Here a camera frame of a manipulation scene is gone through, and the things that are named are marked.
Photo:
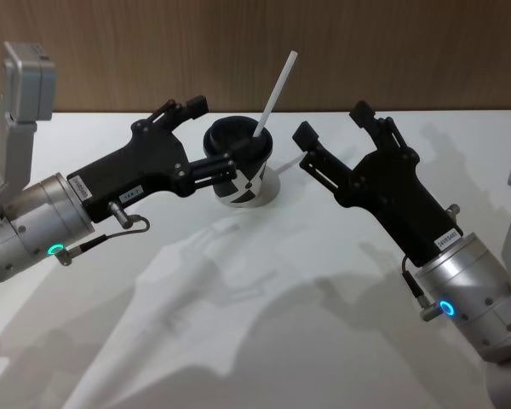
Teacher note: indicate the black patterned paper cup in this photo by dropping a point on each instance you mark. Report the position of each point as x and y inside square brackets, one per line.
[260, 194]

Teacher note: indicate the white table cloth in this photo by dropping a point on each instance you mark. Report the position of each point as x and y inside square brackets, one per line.
[255, 341]

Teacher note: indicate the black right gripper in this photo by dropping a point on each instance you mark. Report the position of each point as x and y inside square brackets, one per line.
[392, 191]

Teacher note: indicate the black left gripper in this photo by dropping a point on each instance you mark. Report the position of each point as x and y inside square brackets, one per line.
[140, 170]

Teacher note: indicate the white drinking straw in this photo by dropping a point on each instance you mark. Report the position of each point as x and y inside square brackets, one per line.
[277, 91]

